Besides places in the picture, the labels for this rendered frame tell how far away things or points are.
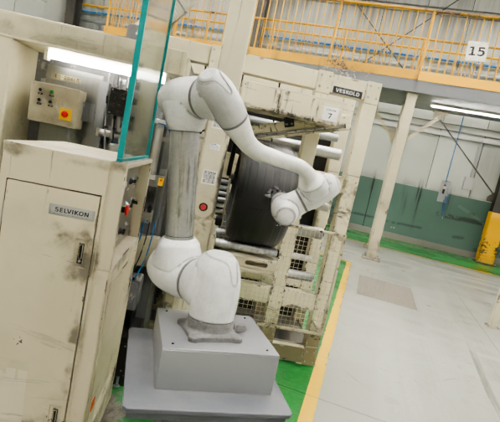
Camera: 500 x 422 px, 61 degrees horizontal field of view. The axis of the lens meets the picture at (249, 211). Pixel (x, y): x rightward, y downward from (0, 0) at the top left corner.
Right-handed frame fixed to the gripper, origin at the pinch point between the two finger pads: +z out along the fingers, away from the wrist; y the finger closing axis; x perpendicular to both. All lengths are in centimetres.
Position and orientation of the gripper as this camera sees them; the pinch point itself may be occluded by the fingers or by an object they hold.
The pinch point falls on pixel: (275, 190)
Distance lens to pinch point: 203.4
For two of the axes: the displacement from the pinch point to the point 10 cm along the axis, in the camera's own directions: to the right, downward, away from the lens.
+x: -2.1, 9.4, 2.7
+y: -9.8, -1.9, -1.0
